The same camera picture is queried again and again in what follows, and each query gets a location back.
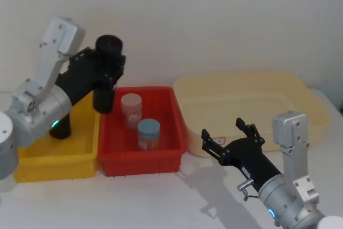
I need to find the dark cable with silver plug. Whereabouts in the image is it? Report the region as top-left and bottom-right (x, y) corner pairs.
(236, 180), (261, 203)

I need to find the black cylindrical jar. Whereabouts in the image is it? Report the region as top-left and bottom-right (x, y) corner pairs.
(92, 34), (124, 115)

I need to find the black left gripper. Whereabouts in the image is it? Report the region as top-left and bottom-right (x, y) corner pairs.
(54, 47), (127, 107)

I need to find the yellow plastic bin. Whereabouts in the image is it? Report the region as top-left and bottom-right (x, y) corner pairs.
(13, 91), (101, 183)

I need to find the white table cloth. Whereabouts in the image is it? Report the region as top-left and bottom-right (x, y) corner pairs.
(0, 86), (343, 229)

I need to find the red plastic bin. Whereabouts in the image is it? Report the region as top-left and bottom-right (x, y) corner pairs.
(96, 86), (187, 178)

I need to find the clear jar with pink lid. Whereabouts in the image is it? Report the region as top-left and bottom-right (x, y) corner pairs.
(120, 93), (142, 131)

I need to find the clear jar with blue lid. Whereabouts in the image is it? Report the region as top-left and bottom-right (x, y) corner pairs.
(137, 118), (161, 152)

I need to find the cream plastic tray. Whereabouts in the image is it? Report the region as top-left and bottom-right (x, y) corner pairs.
(173, 70), (332, 158)

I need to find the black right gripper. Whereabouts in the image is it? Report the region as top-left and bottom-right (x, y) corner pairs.
(201, 117), (283, 194)

